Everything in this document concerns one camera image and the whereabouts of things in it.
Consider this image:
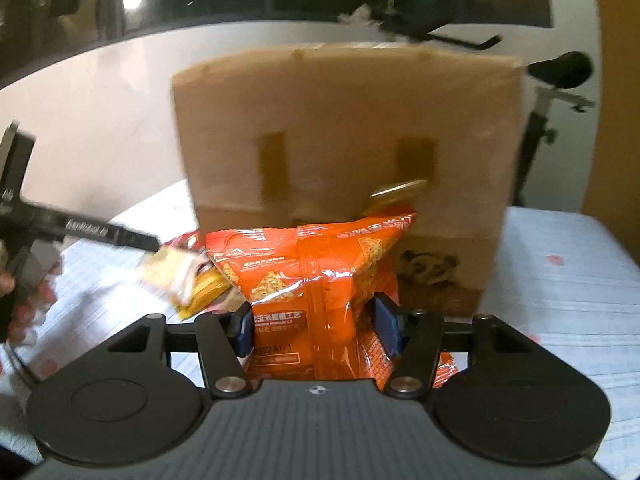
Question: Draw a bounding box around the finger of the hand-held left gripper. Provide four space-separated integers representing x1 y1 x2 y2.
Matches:
27 201 161 251

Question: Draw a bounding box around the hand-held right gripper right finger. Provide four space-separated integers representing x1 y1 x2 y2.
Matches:
374 292 540 400

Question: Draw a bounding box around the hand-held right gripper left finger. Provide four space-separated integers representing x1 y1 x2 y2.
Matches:
100 301 256 399

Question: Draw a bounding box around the yellow snack bar packet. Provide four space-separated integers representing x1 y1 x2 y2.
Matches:
177 265 236 322

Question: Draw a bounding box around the orange snack bag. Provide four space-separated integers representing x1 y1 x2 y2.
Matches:
205 212 460 392

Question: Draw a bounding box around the beige cracker packet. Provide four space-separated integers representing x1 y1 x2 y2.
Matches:
139 244 203 311

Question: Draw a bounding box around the red candy wrapper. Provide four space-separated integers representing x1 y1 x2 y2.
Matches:
170 230 208 256

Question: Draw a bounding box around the brown cardboard box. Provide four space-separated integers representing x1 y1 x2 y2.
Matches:
170 42 526 318

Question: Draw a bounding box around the person's left hand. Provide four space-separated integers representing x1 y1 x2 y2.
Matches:
0 271 38 343

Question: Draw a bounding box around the checked tablecloth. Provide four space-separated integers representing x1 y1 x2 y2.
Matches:
0 180 640 461

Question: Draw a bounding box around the wooden panel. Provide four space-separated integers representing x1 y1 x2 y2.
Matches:
580 0 640 233

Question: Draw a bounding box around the black exercise bike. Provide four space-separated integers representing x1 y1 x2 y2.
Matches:
372 0 598 208

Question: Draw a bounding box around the crumpled white cloth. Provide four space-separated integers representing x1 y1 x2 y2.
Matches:
340 5 382 29

